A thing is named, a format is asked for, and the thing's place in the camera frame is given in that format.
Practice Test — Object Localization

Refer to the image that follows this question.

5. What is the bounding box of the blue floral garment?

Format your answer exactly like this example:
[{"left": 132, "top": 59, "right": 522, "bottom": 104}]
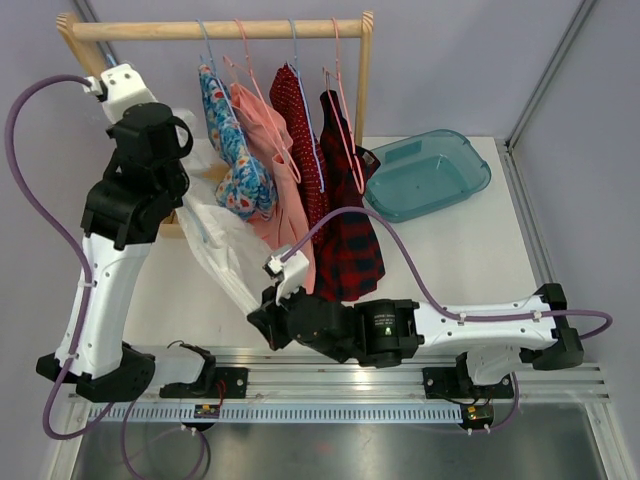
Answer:
[{"left": 198, "top": 64, "right": 278, "bottom": 221}]

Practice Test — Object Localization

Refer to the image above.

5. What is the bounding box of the pink pleated skirt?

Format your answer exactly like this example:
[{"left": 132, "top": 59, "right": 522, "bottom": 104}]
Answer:
[{"left": 228, "top": 82, "right": 317, "bottom": 291}]

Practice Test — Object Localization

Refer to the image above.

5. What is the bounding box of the light blue hanger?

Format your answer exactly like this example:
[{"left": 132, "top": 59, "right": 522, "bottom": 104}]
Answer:
[
  {"left": 196, "top": 19, "right": 273, "bottom": 190},
  {"left": 287, "top": 18, "right": 326, "bottom": 193},
  {"left": 174, "top": 136, "right": 213, "bottom": 238}
]

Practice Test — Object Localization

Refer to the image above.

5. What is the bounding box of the white garment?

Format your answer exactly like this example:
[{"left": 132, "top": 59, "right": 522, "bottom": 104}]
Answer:
[{"left": 173, "top": 108, "right": 272, "bottom": 314}]

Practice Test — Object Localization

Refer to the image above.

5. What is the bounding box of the pink hanger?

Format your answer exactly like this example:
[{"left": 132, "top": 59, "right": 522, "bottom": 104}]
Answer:
[
  {"left": 223, "top": 19, "right": 301, "bottom": 184},
  {"left": 322, "top": 17, "right": 366, "bottom": 194}
]

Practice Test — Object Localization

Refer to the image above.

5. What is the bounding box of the red polka dot garment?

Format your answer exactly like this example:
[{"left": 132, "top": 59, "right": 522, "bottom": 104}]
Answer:
[{"left": 269, "top": 63, "right": 330, "bottom": 227}]

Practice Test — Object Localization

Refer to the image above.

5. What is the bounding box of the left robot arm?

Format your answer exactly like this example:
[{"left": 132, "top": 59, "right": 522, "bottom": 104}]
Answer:
[{"left": 36, "top": 103, "right": 217, "bottom": 403}]

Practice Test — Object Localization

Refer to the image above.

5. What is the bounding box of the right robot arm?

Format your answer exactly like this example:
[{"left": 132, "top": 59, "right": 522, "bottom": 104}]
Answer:
[{"left": 247, "top": 283, "right": 584, "bottom": 398}]

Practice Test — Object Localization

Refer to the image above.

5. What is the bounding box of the red plaid skirt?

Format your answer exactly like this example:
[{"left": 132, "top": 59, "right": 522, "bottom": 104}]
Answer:
[{"left": 314, "top": 90, "right": 385, "bottom": 301}]

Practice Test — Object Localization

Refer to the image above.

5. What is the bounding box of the wooden clothes rack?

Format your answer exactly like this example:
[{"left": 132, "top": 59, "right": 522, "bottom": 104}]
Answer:
[{"left": 55, "top": 10, "right": 375, "bottom": 241}]

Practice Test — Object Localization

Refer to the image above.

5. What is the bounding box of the teal plastic bin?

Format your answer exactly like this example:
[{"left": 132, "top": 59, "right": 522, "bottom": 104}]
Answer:
[{"left": 365, "top": 129, "right": 492, "bottom": 223}]

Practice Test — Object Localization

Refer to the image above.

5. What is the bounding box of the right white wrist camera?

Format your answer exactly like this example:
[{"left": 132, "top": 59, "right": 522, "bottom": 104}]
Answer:
[{"left": 264, "top": 245, "right": 310, "bottom": 306}]

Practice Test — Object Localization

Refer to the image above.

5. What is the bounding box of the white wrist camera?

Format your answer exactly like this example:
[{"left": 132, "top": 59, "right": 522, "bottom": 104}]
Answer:
[
  {"left": 83, "top": 63, "right": 157, "bottom": 123},
  {"left": 264, "top": 245, "right": 310, "bottom": 306}
]

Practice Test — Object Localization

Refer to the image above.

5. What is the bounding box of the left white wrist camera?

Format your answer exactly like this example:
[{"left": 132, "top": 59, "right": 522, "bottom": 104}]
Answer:
[{"left": 83, "top": 63, "right": 157, "bottom": 123}]

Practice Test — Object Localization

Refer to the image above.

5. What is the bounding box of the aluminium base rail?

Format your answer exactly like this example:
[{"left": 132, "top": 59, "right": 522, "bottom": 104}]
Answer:
[{"left": 67, "top": 344, "right": 614, "bottom": 405}]

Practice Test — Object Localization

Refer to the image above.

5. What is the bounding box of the white slotted cable duct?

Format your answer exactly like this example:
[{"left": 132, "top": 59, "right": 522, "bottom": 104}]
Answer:
[{"left": 105, "top": 402, "right": 462, "bottom": 424}]

